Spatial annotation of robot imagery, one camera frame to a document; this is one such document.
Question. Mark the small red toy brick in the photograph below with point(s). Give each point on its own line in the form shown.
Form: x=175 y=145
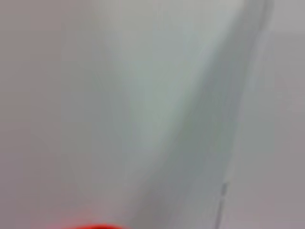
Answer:
x=102 y=226

